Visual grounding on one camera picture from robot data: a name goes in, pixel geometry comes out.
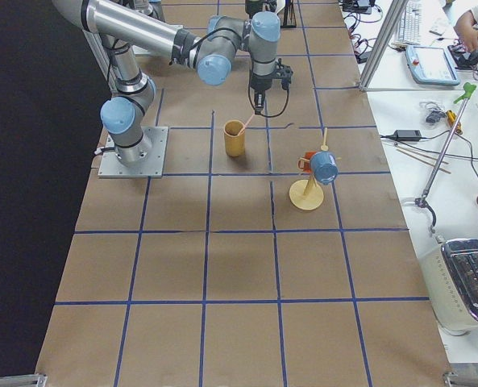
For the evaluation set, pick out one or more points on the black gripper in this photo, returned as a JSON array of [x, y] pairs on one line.
[[258, 84]]

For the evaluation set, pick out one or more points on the pink chopstick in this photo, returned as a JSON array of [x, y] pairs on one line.
[[244, 127]]

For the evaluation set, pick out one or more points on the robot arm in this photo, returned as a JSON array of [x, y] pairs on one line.
[[123, 33]]

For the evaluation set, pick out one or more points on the person hand at desk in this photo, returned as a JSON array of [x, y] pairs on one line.
[[467, 34]]

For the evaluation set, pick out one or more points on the bamboo cylinder holder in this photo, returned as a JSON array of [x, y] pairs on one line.
[[234, 138]]

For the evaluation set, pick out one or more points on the blue mug on stand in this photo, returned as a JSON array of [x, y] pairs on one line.
[[323, 166]]

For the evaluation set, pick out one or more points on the wooden mug tree stand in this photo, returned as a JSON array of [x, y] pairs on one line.
[[308, 194]]

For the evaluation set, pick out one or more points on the black power adapter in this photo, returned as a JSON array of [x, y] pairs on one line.
[[408, 135]]

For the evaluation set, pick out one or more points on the white keyboard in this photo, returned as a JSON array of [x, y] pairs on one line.
[[408, 30]]

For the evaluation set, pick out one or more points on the wooden chopstick on desk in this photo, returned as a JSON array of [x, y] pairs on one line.
[[428, 160]]

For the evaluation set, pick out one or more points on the teach pendant tablet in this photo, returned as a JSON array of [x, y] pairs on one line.
[[431, 65]]

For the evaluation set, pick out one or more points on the chrome toaster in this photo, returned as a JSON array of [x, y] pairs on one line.
[[450, 272]]

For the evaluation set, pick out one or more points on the black wire mug rack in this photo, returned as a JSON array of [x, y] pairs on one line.
[[288, 15]]

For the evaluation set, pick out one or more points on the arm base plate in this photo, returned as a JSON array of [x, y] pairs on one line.
[[146, 159]]

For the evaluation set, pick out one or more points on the aluminium frame post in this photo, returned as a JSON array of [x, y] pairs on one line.
[[391, 20]]

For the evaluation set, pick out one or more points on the green handled reacher grabber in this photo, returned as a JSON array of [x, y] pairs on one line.
[[421, 201]]

